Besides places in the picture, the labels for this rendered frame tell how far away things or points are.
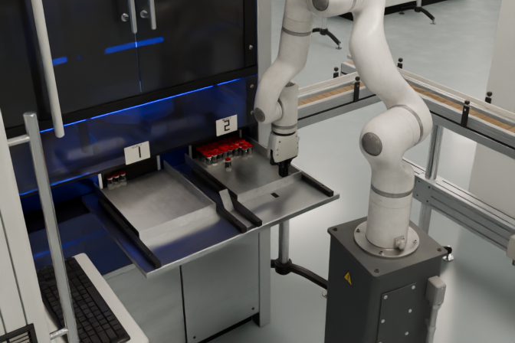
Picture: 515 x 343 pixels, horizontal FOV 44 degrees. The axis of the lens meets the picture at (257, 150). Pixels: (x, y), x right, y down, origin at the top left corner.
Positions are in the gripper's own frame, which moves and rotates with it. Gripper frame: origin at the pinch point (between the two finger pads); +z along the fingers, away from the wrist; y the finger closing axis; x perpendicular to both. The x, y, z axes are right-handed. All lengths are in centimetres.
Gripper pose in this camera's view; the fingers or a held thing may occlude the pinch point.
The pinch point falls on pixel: (283, 171)
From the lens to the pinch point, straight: 211.7
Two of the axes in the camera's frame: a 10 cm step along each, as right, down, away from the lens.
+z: 0.1, 8.8, 4.8
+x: 5.7, 3.9, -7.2
